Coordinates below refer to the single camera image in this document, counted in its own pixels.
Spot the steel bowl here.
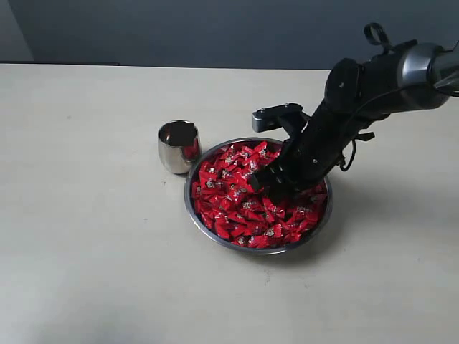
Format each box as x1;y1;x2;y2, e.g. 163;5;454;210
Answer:
184;137;333;254

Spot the pile of red candies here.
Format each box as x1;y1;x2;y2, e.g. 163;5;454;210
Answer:
191;140;329;249

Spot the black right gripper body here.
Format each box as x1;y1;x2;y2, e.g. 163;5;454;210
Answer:
272;102;373;190

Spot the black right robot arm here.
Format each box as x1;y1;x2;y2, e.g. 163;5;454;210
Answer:
248;41;458;196

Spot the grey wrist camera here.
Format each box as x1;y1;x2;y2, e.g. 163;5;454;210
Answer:
252;103;311;135

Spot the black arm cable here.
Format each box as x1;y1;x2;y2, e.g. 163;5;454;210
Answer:
336;22;419;172

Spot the stainless steel cup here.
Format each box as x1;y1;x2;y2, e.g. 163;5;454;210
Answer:
158;120;202;175

